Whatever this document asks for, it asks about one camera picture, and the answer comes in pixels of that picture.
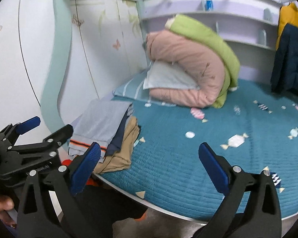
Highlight grey navy sweatshirt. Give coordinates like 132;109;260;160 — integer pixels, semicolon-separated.
68;100;133;163

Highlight person's left hand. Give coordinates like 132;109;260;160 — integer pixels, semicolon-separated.
0;195;16;228

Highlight folded khaki trousers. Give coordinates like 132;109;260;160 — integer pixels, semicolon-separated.
93;116;140;174

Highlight white wardrobe with butterflies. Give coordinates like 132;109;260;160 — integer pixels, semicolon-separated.
0;0;147;143

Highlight teal quilted bed cover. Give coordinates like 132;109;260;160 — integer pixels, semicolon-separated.
103;80;298;221

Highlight striped light blue pillow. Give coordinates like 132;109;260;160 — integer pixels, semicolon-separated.
112;59;201;107

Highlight pink folded duvet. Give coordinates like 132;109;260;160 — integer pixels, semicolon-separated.
143;30;229;108

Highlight navy quilted jacket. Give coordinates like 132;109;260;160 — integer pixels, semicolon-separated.
270;23;298;96

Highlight green folded blanket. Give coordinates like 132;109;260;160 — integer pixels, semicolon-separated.
163;14;241;108

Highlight lilac headboard shelf unit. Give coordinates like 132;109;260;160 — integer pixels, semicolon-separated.
132;0;294;83

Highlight yellow jacket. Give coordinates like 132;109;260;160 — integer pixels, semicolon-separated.
276;2;298;50

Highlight blue item on shelf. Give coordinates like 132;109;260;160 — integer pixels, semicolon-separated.
205;0;214;11

